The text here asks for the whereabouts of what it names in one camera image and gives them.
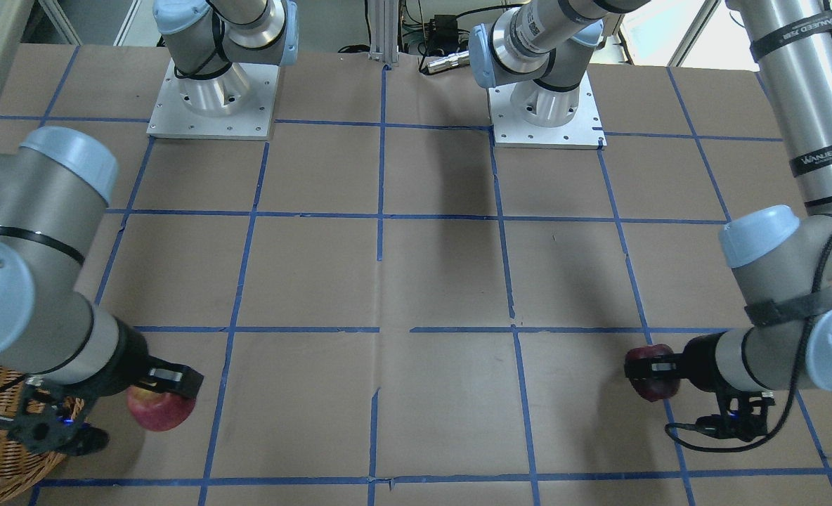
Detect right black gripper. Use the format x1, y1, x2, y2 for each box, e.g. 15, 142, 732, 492
72, 323, 204, 400

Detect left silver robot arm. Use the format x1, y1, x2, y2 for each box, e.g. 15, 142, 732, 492
624, 1, 832, 401

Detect aluminium frame post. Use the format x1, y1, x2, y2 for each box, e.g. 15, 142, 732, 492
367, 0, 401, 67

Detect dark red apple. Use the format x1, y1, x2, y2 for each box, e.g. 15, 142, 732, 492
628, 344, 681, 401

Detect silver metal cylinder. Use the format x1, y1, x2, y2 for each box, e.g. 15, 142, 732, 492
420, 51, 470, 76

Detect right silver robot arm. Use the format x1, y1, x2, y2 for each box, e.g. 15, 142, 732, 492
0, 1, 299, 399

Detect red yellow apple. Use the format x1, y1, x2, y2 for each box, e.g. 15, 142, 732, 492
126, 387, 197, 432

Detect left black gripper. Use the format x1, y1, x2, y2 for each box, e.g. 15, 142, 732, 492
624, 333, 722, 393

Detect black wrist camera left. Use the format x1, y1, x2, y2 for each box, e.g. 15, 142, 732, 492
663, 391, 786, 453

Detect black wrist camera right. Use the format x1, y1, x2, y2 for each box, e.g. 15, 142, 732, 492
0, 375, 110, 457

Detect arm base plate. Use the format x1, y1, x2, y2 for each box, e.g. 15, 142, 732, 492
146, 62, 281, 141
488, 73, 608, 150

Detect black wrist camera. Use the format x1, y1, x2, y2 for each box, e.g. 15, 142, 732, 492
663, 391, 786, 453
0, 375, 110, 457

